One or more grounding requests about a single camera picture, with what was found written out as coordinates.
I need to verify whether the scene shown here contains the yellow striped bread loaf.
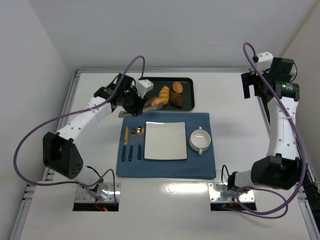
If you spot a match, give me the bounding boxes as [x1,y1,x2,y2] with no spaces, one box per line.
[159,85,170,105]

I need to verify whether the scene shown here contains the black usb cable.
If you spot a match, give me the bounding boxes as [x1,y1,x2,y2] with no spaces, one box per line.
[289,61,299,82]

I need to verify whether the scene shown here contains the gold fork green handle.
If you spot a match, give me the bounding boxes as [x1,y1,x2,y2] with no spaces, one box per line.
[128,126,136,162]

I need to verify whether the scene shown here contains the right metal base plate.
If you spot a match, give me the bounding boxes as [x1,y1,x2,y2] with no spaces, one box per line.
[207,182,255,204]

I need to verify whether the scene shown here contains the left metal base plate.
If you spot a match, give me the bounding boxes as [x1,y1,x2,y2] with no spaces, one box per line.
[74,182,121,204]

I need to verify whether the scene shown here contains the gold spoon green handle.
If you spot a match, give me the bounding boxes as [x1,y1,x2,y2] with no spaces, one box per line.
[136,126,145,160]

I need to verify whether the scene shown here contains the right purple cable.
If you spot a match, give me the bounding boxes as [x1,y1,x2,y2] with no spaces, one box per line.
[234,41,308,219]

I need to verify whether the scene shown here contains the round orange bun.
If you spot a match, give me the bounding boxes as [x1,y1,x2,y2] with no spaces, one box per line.
[151,97,164,106]

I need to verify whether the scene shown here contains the metal base plate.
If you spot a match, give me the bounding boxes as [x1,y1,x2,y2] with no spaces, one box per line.
[207,182,255,204]
[74,182,121,204]

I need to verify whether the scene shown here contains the black rectangular tray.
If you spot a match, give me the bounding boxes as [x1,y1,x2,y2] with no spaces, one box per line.
[142,76,195,111]

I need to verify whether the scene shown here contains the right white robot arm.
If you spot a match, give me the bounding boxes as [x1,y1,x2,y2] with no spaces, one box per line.
[227,52,302,193]

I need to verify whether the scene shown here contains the white square plate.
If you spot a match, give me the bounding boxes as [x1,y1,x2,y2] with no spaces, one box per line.
[144,121,187,161]

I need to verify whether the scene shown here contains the gold knife green handle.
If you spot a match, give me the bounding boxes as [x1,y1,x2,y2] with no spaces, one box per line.
[121,126,129,162]

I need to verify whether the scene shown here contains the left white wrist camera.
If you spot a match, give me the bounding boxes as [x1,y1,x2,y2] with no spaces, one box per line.
[135,79,154,99]

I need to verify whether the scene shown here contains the round bun top right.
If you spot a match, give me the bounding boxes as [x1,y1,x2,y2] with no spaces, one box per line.
[172,81,184,94]

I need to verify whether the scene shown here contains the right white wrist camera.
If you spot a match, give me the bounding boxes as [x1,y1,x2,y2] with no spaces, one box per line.
[253,51,274,72]

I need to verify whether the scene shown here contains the metal tongs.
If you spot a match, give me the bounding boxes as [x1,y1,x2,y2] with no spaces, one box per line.
[118,102,164,118]

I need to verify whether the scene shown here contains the blue cloth placemat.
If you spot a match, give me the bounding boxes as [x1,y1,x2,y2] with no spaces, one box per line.
[116,112,216,180]

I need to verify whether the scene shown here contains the brown chocolate croissant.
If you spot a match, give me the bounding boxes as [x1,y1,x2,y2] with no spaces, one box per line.
[169,91,184,109]

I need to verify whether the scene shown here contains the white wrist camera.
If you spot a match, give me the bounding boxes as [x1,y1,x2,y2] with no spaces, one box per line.
[135,79,154,99]
[253,51,274,72]

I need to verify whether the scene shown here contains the purple cable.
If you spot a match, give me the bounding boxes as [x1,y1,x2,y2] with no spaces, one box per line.
[13,55,146,205]
[234,41,308,219]

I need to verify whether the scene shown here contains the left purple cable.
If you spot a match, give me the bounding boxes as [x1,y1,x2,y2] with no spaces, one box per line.
[13,55,146,205]

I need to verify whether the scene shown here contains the white two-handled soup bowl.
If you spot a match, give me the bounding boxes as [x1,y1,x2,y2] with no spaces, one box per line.
[189,126,212,156]

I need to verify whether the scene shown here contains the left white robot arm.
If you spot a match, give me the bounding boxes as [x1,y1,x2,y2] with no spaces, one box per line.
[42,73,154,200]

